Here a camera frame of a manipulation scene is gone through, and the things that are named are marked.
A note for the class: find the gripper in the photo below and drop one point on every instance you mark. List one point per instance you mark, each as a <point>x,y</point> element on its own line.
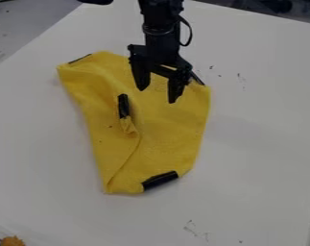
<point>161,51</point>

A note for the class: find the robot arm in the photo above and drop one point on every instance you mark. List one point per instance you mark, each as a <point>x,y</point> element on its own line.
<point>159,14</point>

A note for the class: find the yellow cloth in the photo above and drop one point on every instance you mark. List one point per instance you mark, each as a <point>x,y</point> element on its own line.
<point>152,134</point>

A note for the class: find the yellow toy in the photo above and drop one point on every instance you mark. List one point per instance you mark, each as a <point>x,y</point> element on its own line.
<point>12,241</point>

